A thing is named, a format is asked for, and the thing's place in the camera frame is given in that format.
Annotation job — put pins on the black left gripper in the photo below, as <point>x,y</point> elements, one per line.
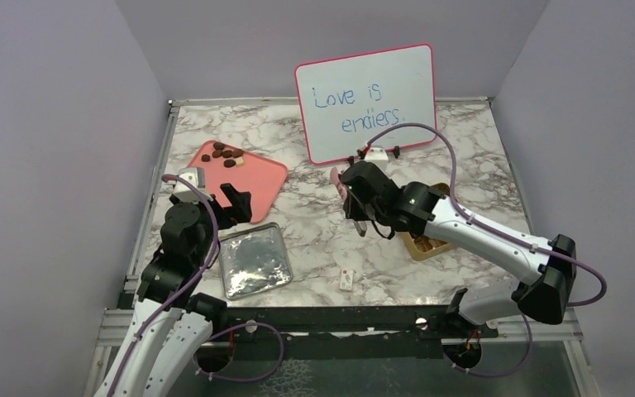
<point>240,212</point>

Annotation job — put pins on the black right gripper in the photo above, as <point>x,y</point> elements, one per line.
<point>352,211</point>

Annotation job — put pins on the pink plastic tray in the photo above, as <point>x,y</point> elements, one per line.
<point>260,176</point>

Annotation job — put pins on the silver tin lid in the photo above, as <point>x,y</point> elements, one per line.
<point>254,261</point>

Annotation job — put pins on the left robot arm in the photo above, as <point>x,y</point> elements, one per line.
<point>169,321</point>

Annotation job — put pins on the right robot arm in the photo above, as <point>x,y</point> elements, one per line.
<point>543,270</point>

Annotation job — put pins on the gold chocolate box tray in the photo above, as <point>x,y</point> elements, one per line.
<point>423,248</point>

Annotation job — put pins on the small white red card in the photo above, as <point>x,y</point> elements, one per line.
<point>346,280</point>

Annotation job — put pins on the pink framed whiteboard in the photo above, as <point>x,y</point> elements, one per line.
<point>345,101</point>

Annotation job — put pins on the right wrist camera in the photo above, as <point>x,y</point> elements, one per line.
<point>375,155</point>

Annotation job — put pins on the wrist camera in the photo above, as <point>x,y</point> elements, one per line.
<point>189,185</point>
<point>375,155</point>

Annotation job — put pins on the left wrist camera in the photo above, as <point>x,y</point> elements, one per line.
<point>189,185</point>

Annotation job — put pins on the black metal base rail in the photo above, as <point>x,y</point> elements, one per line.
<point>329,333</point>

